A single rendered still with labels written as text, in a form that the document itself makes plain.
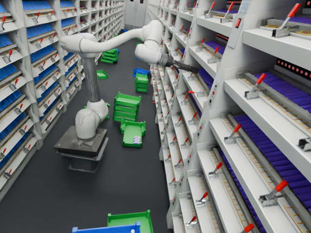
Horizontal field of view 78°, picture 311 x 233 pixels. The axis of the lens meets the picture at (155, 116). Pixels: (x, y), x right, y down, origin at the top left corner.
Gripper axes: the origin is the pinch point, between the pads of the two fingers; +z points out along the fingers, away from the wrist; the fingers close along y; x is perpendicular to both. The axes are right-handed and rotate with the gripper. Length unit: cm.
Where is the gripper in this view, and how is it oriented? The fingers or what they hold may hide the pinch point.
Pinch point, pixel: (193, 70)
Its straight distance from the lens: 138.5
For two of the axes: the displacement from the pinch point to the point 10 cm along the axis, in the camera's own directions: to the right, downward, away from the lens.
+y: 0.6, 5.2, -8.5
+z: 9.4, 2.5, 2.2
